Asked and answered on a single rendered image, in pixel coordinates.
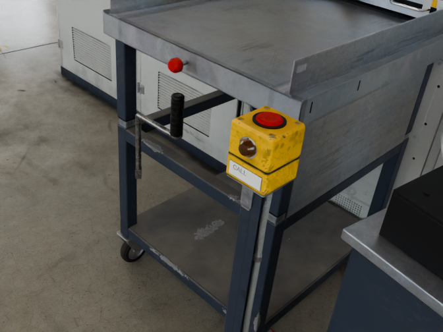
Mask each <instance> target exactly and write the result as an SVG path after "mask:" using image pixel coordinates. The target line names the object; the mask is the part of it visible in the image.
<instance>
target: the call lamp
mask: <svg viewBox="0 0 443 332"><path fill-rule="evenodd" d="M239 152H240V154H241V155H243V156H245V157H246V158H248V159H253V158H255V157H256V156H257V153H258V148H257V145H256V142H255V141H254V140H253V139H252V138H251V137H249V136H244V137H242V138H241V139H240V141H239Z"/></svg>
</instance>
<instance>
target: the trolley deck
mask: <svg viewBox="0 0 443 332"><path fill-rule="evenodd" d="M109 13H110V9H104V10H103V33H104V34H106V35H108V36H110V37H112V38H114V39H116V40H118V41H120V42H122V43H124V44H126V45H128V46H130V47H132V48H134V49H136V50H138V51H141V52H143V53H145V54H147V55H149V56H151V57H153V58H155V59H157V60H159V61H161V62H163V63H165V64H167V65H168V62H169V60H170V59H172V58H174V57H178V58H180V60H182V61H185V60H187V61H188V64H187V65H183V69H182V71H181V72H183V73H185V74H187V75H189V76H191V77H193V78H195V79H197V80H199V81H201V82H203V83H205V84H207V85H209V86H211V87H213V88H215V89H217V90H219V91H221V92H223V93H225V94H227V95H229V96H231V97H234V98H235V99H238V100H239V101H242V102H243V103H246V104H247V105H250V106H251V107H254V108H255V109H259V108H261V107H264V106H266V105H267V106H269V107H271V108H273V109H275V110H277V111H279V112H281V113H283V114H285V115H287V116H290V117H292V118H294V119H296V120H298V121H300V122H302V123H304V125H307V124H309V123H311V122H313V121H315V120H317V119H319V118H322V117H324V116H326V115H328V114H330V113H332V112H334V111H336V110H338V109H340V108H342V107H344V106H346V105H348V104H350V103H352V102H354V101H356V100H358V99H361V98H362V97H365V96H367V95H369V94H371V93H373V92H375V91H377V90H379V89H381V88H383V87H385V86H387V85H389V84H391V83H392V82H395V81H397V80H399V79H401V78H403V77H405V76H407V75H409V74H411V73H413V72H415V71H417V70H419V69H421V68H423V67H425V66H427V65H429V64H432V63H434V62H436V61H438V60H440V59H442V58H443V34H440V35H438V36H436V37H433V38H431V39H429V40H426V41H423V42H421V43H418V44H417V45H414V46H412V47H409V48H407V49H404V50H402V51H400V52H397V53H394V54H393V55H390V56H388V57H385V58H383V59H381V60H379V61H376V62H373V63H371V64H369V65H366V66H364V67H361V68H359V69H357V70H354V71H352V72H349V73H347V74H345V75H343V76H340V77H338V78H335V79H333V80H331V81H328V82H325V83H323V84H321V85H319V86H316V87H314V88H311V89H309V90H307V91H304V92H302V93H300V94H297V95H295V96H292V97H290V96H287V95H285V94H283V93H281V92H279V91H277V90H275V87H278V86H281V85H283V84H286V83H288V82H290V80H291V72H292V68H293V61H294V60H296V59H299V58H301V57H305V56H307V55H311V54H313V53H316V52H319V51H322V50H325V49H328V48H331V47H333V46H336V45H339V44H342V43H345V42H348V41H351V40H354V39H357V38H360V37H363V36H365V35H368V34H371V33H374V32H377V31H380V30H383V29H385V28H389V27H391V26H395V25H397V24H401V23H402V22H406V21H404V20H401V19H398V18H394V17H392V16H388V15H385V14H381V13H378V12H374V11H371V10H368V9H364V8H362V7H358V6H355V5H351V4H349V3H344V2H342V1H338V0H215V1H208V2H204V3H197V4H193V5H187V6H184V7H177V8H173V9H167V10H162V11H156V12H152V13H146V14H140V15H136V16H129V17H125V18H116V17H114V16H112V15H110V14H109Z"/></svg>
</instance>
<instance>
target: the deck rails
mask: <svg viewBox="0 0 443 332"><path fill-rule="evenodd" d="M109 1H110V13H109V14H110V15H112V16H114V17H116V18H125V17H129V16H136V15H140V14H146V13H152V12H156V11H162V10H167V9H173V8H177V7H184V6H187V5H193V4H197V3H204V2H208V1H215V0H109ZM440 34H443V9H440V10H438V11H435V12H433V13H429V14H426V15H423V16H420V17H418V18H414V19H412V20H408V21H406V22H402V23H401V24H397V25H395V26H391V27H389V28H385V29H383V30H380V31H377V32H374V33H371V34H368V35H365V36H363V37H360V38H357V39H354V40H351V41H348V42H345V43H342V44H339V45H336V46H333V47H331V48H328V49H325V50H322V51H319V52H316V53H313V54H311V55H307V56H305V57H301V58H299V59H296V60H294V61H293V68H292V72H291V80H290V82H288V83H286V84H283V85H281V86H278V87H275V90H277V91H279V92H281V93H283V94H285V95H287V96H290V97H292V96H295V95H297V94H300V93H302V92H304V91H307V90H309V89H311V88H314V87H316V86H319V85H321V84H323V83H325V82H328V81H331V80H333V79H335V78H338V77H340V76H343V75H345V74H347V73H349V72H352V71H354V70H357V69H359V68H361V67H364V66H366V65H369V64H371V63H373V62H376V61H379V60H381V59H383V58H385V57H388V56H390V55H393V54H394V53H397V52H400V51H402V50H404V49H407V48H409V47H412V46H414V45H417V44H418V43H421V42H424V41H426V40H429V39H431V38H433V37H436V36H438V35H440ZM303 64H305V69H304V70H302V71H299V72H297V67H298V66H300V65H303Z"/></svg>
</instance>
